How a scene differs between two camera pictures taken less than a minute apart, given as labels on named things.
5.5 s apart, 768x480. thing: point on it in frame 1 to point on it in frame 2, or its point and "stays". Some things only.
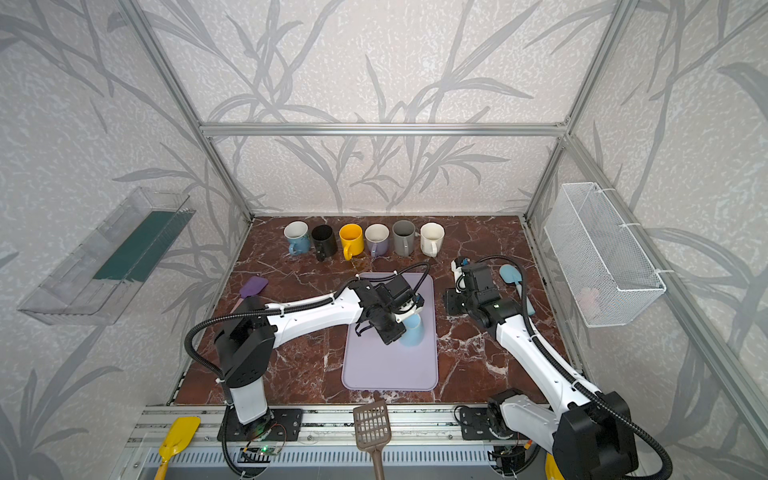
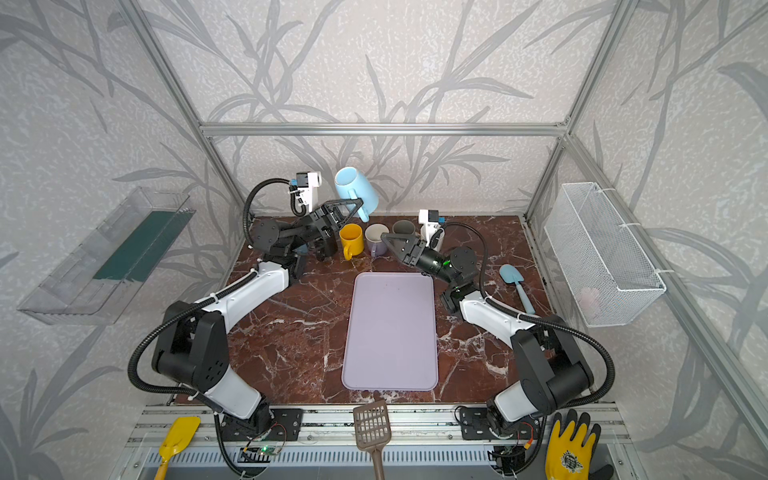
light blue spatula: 511,274 stays
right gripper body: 459,300 to 411,252
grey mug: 404,237 stays
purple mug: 377,238 stays
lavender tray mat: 370,365 stays
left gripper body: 392,327 to 327,218
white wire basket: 611,278 stays
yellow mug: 352,240 stays
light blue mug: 414,334 to 352,184
